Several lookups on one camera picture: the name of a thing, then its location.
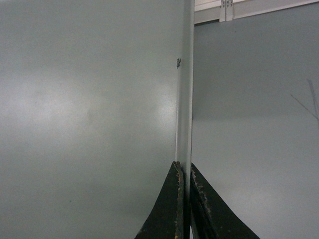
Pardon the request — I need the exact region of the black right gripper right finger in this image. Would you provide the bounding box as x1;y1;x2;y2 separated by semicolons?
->
190;164;258;239

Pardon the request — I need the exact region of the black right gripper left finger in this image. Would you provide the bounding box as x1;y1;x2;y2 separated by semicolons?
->
136;161;184;239

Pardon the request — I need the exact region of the white metal shelf unit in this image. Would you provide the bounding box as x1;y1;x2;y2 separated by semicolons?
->
194;0;318;24

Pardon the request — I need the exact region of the grey-silver rectangular tray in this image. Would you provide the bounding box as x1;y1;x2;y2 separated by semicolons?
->
0;0;193;239

